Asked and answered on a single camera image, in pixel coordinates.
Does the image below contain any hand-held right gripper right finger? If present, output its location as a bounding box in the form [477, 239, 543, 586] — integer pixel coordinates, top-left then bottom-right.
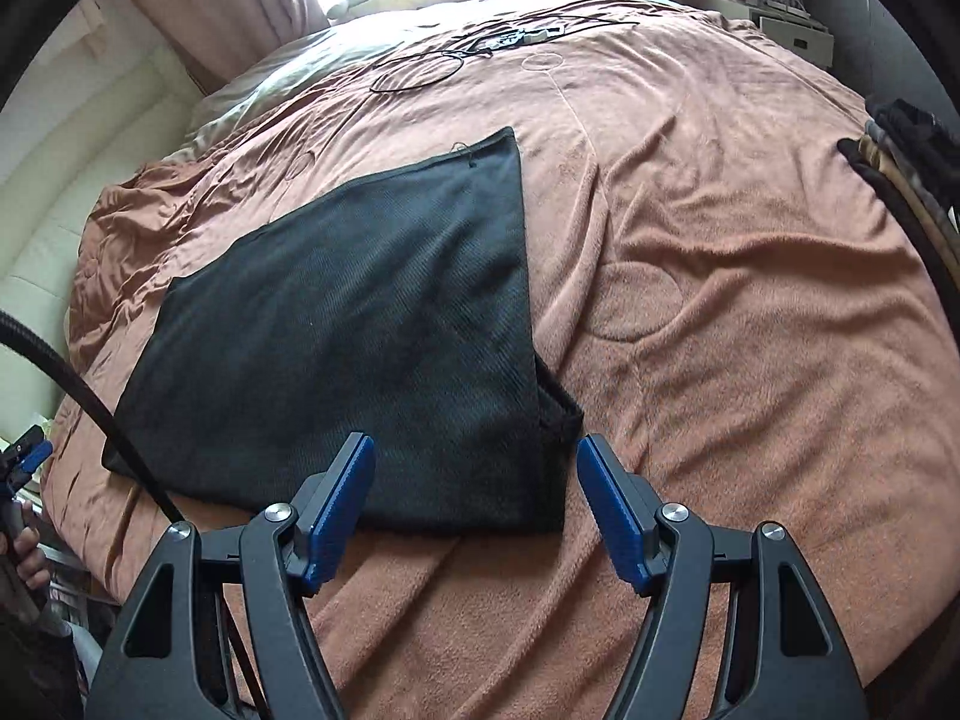
[576, 433, 875, 720]

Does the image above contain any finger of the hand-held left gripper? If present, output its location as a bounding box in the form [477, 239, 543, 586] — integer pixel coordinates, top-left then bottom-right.
[0, 426, 55, 496]

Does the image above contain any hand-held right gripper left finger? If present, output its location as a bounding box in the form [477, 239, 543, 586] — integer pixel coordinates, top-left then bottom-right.
[84, 433, 376, 720]

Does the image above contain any black cloth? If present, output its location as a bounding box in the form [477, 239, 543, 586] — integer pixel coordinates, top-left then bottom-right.
[101, 126, 584, 537]

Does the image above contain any stack of folded clothes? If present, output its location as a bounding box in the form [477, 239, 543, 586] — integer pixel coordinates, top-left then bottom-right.
[836, 99, 960, 282]

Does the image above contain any person's left hand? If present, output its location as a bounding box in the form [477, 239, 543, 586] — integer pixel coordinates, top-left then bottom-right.
[13, 522, 50, 590]

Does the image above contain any brown blanket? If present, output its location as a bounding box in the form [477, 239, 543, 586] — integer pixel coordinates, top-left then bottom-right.
[41, 0, 960, 720]

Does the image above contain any cream padded headboard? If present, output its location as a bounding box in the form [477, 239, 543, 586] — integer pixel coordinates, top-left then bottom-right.
[0, 0, 218, 421]

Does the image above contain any pale green bed sheet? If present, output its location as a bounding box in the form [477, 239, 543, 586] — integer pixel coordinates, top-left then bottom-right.
[184, 0, 676, 143]

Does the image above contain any pink curtain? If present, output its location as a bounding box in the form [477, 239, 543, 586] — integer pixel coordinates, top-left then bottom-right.
[120, 0, 331, 91]

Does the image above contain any white drawer cabinet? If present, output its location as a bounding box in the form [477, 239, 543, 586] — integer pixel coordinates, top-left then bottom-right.
[701, 0, 837, 68]

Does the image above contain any black braided cable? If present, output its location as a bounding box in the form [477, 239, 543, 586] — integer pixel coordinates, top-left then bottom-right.
[0, 307, 271, 720]

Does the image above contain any thin black cable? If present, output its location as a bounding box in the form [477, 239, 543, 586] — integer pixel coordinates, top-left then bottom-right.
[369, 4, 638, 95]

